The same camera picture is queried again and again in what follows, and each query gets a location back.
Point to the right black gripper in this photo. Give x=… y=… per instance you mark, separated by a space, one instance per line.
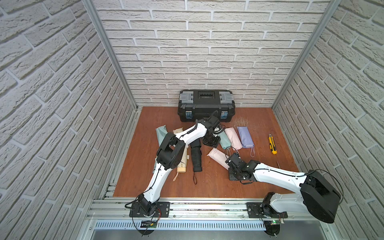
x=230 y=176

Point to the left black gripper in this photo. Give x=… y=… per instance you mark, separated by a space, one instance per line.
x=211 y=140

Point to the mint green sleeved umbrella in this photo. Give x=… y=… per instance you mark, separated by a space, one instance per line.
x=225 y=143

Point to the black sleeved umbrella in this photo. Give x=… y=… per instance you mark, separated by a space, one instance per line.
x=197 y=162

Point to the black umbrella sleeve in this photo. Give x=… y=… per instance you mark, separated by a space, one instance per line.
x=196 y=144

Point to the cream umbrella sleeve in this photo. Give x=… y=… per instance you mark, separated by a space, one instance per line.
x=177 y=131

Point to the cream sleeved umbrella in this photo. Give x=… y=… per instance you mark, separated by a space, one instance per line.
x=182 y=166

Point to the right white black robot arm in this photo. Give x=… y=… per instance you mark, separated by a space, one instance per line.
x=310 y=193

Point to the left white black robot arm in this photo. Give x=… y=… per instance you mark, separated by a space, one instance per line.
x=169 y=155

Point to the light pink sleeved umbrella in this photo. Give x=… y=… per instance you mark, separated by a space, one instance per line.
x=234 y=140

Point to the lavender sleeved umbrella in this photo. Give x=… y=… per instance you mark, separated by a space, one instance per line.
x=246 y=140

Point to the black plastic toolbox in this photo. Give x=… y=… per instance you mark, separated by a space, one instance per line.
x=200 y=104

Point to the yellow utility knife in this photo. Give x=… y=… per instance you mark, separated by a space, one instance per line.
x=272 y=145

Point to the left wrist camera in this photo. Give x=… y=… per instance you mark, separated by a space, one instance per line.
x=213 y=124

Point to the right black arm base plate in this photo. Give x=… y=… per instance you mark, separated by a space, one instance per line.
x=264 y=211

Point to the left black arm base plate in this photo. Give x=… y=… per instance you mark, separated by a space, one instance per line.
x=161 y=210

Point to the aluminium mounting rail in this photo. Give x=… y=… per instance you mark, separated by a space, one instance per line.
x=185 y=214

